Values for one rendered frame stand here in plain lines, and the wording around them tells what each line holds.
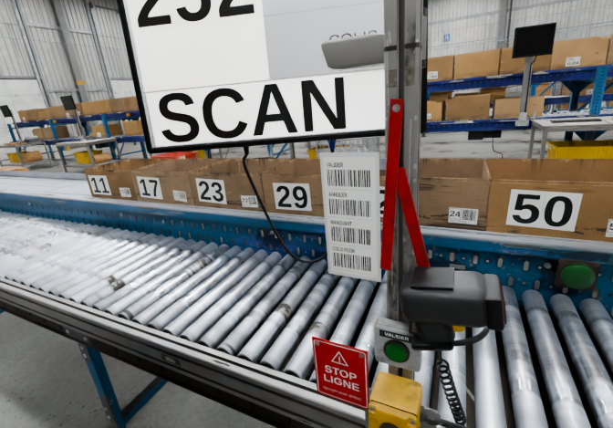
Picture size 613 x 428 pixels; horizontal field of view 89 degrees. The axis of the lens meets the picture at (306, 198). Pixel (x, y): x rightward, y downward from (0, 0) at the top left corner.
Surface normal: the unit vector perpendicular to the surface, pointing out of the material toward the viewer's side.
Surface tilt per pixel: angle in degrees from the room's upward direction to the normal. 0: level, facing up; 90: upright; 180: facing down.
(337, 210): 90
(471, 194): 90
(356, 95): 86
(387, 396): 0
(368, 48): 90
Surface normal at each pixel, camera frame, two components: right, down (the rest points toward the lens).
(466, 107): -0.47, 0.30
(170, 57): -0.10, 0.25
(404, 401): -0.09, -0.95
